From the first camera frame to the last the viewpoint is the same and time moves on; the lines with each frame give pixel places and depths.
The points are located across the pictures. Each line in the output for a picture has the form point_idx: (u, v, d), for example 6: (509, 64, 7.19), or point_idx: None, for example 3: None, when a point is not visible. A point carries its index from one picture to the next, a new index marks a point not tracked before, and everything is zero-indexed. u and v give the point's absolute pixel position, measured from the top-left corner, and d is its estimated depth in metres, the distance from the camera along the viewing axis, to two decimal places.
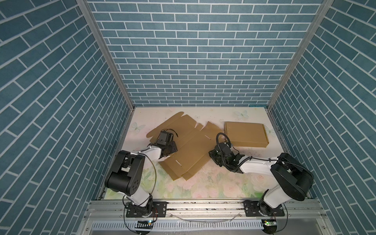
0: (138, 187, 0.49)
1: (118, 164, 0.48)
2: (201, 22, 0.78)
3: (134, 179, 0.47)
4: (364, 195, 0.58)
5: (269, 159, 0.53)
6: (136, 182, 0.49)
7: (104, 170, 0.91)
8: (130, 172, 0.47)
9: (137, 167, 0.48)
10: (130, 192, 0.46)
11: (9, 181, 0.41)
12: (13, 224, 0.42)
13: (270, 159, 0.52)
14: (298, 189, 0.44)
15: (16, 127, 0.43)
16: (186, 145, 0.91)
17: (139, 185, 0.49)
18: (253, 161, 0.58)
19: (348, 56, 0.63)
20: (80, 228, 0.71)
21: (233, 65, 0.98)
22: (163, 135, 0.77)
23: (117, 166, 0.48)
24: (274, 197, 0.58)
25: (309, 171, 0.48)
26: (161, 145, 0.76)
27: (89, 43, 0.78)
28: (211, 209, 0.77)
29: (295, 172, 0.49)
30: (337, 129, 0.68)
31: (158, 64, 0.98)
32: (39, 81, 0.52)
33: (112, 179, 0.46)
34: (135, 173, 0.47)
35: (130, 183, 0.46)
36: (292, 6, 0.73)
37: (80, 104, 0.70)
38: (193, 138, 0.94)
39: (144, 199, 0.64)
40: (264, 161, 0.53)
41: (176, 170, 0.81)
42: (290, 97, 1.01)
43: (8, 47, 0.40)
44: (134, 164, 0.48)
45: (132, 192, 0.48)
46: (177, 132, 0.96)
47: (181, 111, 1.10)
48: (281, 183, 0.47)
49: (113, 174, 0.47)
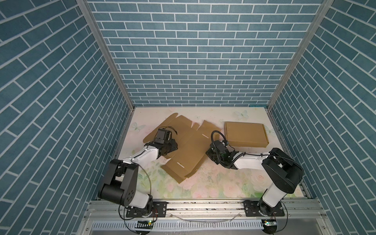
0: (133, 196, 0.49)
1: (110, 175, 0.46)
2: (201, 22, 0.78)
3: (129, 190, 0.45)
4: (364, 195, 0.58)
5: (261, 153, 0.55)
6: (131, 192, 0.47)
7: (104, 170, 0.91)
8: (124, 182, 0.45)
9: (130, 177, 0.45)
10: (125, 202, 0.44)
11: (9, 181, 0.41)
12: (13, 224, 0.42)
13: (262, 154, 0.54)
14: (288, 182, 0.46)
15: (16, 127, 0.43)
16: (186, 146, 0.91)
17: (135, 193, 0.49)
18: (246, 157, 0.59)
19: (348, 56, 0.63)
20: (80, 228, 0.71)
21: (233, 65, 0.98)
22: (160, 133, 0.73)
23: (109, 177, 0.45)
24: (272, 196, 0.59)
25: (298, 165, 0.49)
26: (158, 143, 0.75)
27: (89, 43, 0.78)
28: (211, 209, 0.77)
29: (285, 166, 0.50)
30: (337, 129, 0.68)
31: (158, 64, 0.98)
32: (39, 81, 0.52)
33: (106, 189, 0.44)
34: (129, 183, 0.44)
35: (124, 195, 0.43)
36: (292, 6, 0.73)
37: (80, 104, 0.70)
38: (193, 138, 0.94)
39: (142, 204, 0.63)
40: (256, 157, 0.55)
41: (179, 173, 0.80)
42: (290, 97, 1.01)
43: (8, 47, 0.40)
44: (128, 174, 0.45)
45: (128, 201, 0.46)
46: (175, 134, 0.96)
47: (176, 113, 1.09)
48: (272, 176, 0.49)
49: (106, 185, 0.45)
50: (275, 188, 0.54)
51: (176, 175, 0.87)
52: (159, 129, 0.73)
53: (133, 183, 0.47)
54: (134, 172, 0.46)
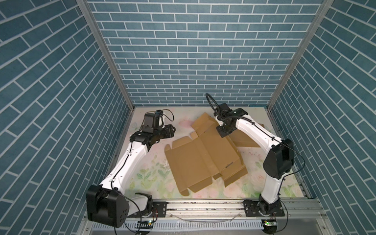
0: (127, 212, 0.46)
1: (92, 205, 0.40)
2: (201, 22, 0.78)
3: (118, 214, 0.41)
4: (364, 195, 0.58)
5: (273, 136, 0.52)
6: (123, 211, 0.44)
7: (104, 170, 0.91)
8: (110, 210, 0.40)
9: (114, 206, 0.39)
10: (119, 223, 0.42)
11: (9, 181, 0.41)
12: (13, 224, 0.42)
13: (274, 138, 0.52)
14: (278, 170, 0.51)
15: (15, 127, 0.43)
16: (202, 153, 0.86)
17: (128, 211, 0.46)
18: (254, 126, 0.57)
19: (347, 56, 0.63)
20: (80, 228, 0.71)
21: (233, 65, 0.98)
22: (148, 119, 0.60)
23: (92, 206, 0.40)
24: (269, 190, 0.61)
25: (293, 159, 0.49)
26: (148, 132, 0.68)
27: (89, 44, 0.78)
28: (211, 209, 0.77)
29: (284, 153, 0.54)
30: (337, 129, 0.68)
31: (158, 64, 0.98)
32: (39, 81, 0.52)
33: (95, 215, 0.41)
34: (116, 211, 0.40)
35: (115, 220, 0.40)
36: (292, 6, 0.73)
37: (80, 104, 0.70)
38: (200, 146, 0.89)
39: (141, 207, 0.63)
40: (266, 136, 0.53)
41: (234, 169, 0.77)
42: (290, 97, 1.01)
43: (8, 47, 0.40)
44: (110, 202, 0.39)
45: (122, 220, 0.44)
46: (184, 150, 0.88)
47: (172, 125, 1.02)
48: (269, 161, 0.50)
49: (92, 213, 0.41)
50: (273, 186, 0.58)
51: None
52: (146, 116, 0.60)
53: (122, 205, 0.43)
54: (117, 200, 0.40)
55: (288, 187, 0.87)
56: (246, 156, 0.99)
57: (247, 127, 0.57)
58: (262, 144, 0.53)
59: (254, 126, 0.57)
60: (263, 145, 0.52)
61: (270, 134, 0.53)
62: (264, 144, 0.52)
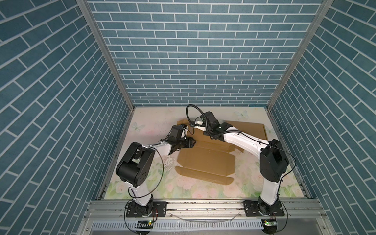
0: (145, 178, 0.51)
1: (129, 154, 0.51)
2: (201, 22, 0.78)
3: (142, 172, 0.49)
4: (364, 195, 0.58)
5: (260, 141, 0.53)
6: (144, 174, 0.51)
7: (104, 170, 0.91)
8: (141, 163, 0.49)
9: (147, 158, 0.50)
10: (138, 182, 0.49)
11: (9, 181, 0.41)
12: (13, 224, 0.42)
13: (261, 141, 0.53)
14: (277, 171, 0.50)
15: (15, 127, 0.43)
16: (209, 148, 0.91)
17: (146, 177, 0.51)
18: (241, 136, 0.58)
19: (348, 56, 0.63)
20: (80, 228, 0.71)
21: (233, 65, 0.98)
22: (174, 130, 0.76)
23: (128, 156, 0.51)
24: (269, 193, 0.60)
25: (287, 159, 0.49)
26: (172, 141, 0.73)
27: (89, 43, 0.78)
28: (211, 208, 0.77)
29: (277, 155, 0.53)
30: (337, 129, 0.68)
31: (158, 64, 0.98)
32: (39, 81, 0.52)
33: (123, 168, 0.49)
34: (144, 165, 0.49)
35: (139, 175, 0.48)
36: (292, 6, 0.73)
37: (80, 104, 0.70)
38: (206, 144, 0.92)
39: (146, 190, 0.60)
40: (254, 142, 0.54)
41: None
42: (290, 97, 1.01)
43: (7, 47, 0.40)
44: (146, 155, 0.50)
45: (140, 182, 0.50)
46: (190, 152, 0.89)
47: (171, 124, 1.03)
48: (264, 166, 0.50)
49: (123, 163, 0.50)
50: (270, 186, 0.57)
51: (176, 175, 0.87)
52: (173, 127, 0.77)
53: (147, 167, 0.51)
54: (150, 156, 0.51)
55: (287, 187, 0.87)
56: (246, 156, 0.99)
57: (234, 137, 0.59)
58: (251, 150, 0.54)
59: (240, 135, 0.58)
60: (253, 151, 0.53)
61: (257, 139, 0.55)
62: (253, 149, 0.53)
